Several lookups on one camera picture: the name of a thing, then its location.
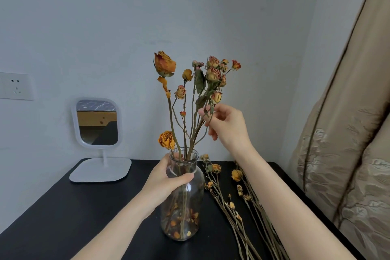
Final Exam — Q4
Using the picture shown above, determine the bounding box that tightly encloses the person's right hand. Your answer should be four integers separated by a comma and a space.
198, 104, 255, 160

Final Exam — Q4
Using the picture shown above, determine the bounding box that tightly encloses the person's left hand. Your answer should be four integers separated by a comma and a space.
139, 153, 195, 218

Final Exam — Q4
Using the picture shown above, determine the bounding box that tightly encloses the clear glass vase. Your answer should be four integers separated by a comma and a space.
160, 147, 205, 241

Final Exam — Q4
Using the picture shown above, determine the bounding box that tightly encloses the round yellow dried flower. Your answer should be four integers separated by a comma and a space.
158, 130, 183, 160

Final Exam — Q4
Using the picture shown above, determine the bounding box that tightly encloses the person's right forearm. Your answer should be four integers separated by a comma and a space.
236, 144, 357, 260

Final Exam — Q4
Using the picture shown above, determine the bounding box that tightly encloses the person's left forearm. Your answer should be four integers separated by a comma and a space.
71, 194, 148, 260

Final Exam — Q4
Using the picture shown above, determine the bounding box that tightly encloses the pile of dried orange petals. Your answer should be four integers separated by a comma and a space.
164, 205, 200, 239

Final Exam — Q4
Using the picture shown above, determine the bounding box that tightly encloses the white standing mirror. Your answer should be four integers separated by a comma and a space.
69, 97, 132, 183

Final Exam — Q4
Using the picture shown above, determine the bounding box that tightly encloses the black table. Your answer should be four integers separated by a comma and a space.
0, 159, 366, 260

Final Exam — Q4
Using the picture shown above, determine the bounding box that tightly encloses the beige embroidered curtain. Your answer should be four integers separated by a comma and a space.
288, 0, 390, 260

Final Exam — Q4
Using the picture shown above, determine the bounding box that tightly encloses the white wall socket panel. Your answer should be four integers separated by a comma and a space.
0, 71, 36, 101

